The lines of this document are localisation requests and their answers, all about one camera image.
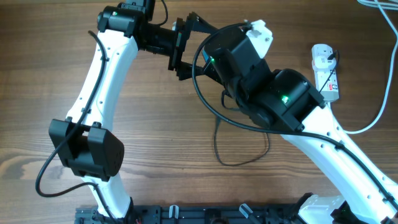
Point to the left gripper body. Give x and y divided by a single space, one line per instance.
180 36

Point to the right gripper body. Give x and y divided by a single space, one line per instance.
212 72

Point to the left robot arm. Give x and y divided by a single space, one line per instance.
83 140

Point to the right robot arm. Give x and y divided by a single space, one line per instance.
284 102

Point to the white charger plug adapter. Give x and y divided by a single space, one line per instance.
322 63

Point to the white power strip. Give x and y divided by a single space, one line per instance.
326 81

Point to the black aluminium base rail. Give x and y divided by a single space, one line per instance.
278 214

